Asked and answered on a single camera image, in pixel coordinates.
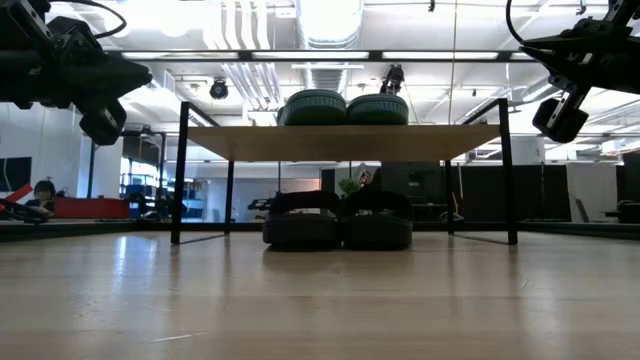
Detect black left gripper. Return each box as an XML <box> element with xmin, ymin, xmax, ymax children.
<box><xmin>0</xmin><ymin>17</ymin><xmax>154</xmax><ymax>147</ymax></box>

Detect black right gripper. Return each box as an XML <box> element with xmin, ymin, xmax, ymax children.
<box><xmin>519</xmin><ymin>19</ymin><xmax>640</xmax><ymax>145</ymax></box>

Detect green rubber slide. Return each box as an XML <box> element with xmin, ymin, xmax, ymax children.
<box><xmin>276</xmin><ymin>88</ymin><xmax>348</xmax><ymax>127</ymax></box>
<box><xmin>346</xmin><ymin>93</ymin><xmax>410</xmax><ymax>126</ymax></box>

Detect black rubber slide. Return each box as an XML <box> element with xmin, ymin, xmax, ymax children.
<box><xmin>261</xmin><ymin>190</ymin><xmax>343</xmax><ymax>250</ymax></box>
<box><xmin>340</xmin><ymin>188</ymin><xmax>415</xmax><ymax>250</ymax></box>

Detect wooden shelf black metal legs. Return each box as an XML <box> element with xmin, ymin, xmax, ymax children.
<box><xmin>170</xmin><ymin>98</ymin><xmax>519</xmax><ymax>246</ymax></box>

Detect red counter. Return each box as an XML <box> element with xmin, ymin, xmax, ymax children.
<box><xmin>52</xmin><ymin>197</ymin><xmax>130</xmax><ymax>220</ymax></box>

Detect person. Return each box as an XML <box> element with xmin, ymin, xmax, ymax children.
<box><xmin>23</xmin><ymin>179</ymin><xmax>57</xmax><ymax>217</ymax></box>

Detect black round ceiling fixture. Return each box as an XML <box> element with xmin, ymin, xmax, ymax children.
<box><xmin>208</xmin><ymin>77</ymin><xmax>230</xmax><ymax>101</ymax></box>

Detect black office partition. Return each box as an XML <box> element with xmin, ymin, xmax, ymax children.
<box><xmin>379</xmin><ymin>160</ymin><xmax>572</xmax><ymax>223</ymax></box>

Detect small green leafy plant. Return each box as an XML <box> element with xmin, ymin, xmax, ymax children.
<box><xmin>337</xmin><ymin>177</ymin><xmax>362</xmax><ymax>197</ymax></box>

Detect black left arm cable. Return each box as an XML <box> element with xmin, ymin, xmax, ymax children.
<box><xmin>49</xmin><ymin>0</ymin><xmax>129</xmax><ymax>40</ymax></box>

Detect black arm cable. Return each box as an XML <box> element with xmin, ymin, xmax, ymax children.
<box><xmin>504</xmin><ymin>0</ymin><xmax>531</xmax><ymax>47</ymax></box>
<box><xmin>49</xmin><ymin>0</ymin><xmax>129</xmax><ymax>40</ymax></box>

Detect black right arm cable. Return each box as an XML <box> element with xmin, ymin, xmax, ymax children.
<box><xmin>504</xmin><ymin>0</ymin><xmax>531</xmax><ymax>47</ymax></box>

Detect black aluminium rig frame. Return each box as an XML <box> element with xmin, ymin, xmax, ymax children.
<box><xmin>0</xmin><ymin>48</ymin><xmax>640</xmax><ymax>244</ymax></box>

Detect black overhead camera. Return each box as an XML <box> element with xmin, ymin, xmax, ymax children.
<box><xmin>378</xmin><ymin>63</ymin><xmax>407</xmax><ymax>97</ymax></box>

